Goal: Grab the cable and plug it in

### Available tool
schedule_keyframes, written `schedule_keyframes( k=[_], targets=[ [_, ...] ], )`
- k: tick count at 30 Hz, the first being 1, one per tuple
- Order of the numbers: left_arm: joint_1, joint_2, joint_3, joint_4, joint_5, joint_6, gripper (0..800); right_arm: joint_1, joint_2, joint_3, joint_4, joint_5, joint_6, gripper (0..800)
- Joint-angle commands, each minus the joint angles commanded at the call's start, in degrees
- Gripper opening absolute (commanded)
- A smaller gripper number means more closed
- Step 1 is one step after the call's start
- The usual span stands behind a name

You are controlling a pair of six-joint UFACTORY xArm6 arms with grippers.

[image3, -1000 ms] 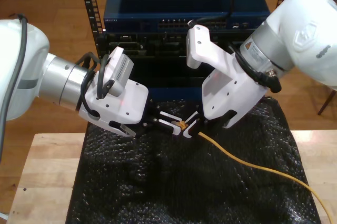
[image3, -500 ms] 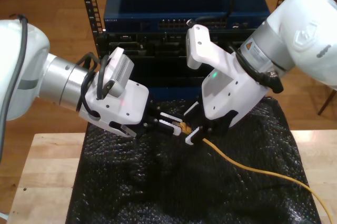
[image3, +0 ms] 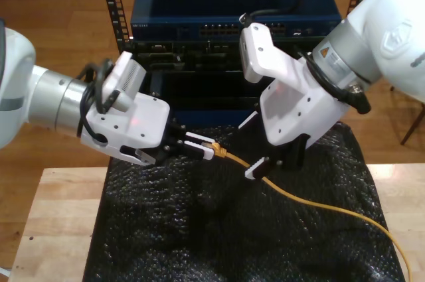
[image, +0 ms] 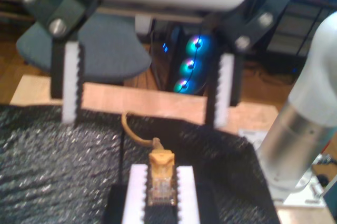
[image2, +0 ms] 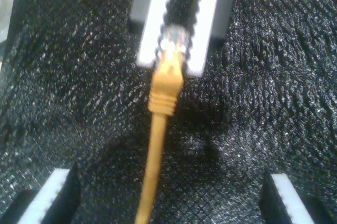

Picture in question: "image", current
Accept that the grey office chair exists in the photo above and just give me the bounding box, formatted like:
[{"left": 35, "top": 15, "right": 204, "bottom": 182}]
[{"left": 15, "top": 10, "right": 153, "bottom": 86}]

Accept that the dark shelving unit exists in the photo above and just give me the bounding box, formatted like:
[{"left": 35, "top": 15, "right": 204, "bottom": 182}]
[{"left": 264, "top": 0, "right": 337, "bottom": 61}]

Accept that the black bubble wrap mat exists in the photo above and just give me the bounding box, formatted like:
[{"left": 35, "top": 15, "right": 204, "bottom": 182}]
[{"left": 0, "top": 104, "right": 280, "bottom": 224}]

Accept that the black computer tower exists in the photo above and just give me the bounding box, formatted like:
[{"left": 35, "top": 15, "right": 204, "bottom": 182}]
[{"left": 151, "top": 18, "right": 219, "bottom": 96}]

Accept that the yellow network cable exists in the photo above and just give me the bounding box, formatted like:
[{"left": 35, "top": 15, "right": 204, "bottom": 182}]
[{"left": 121, "top": 112, "right": 176, "bottom": 207}]

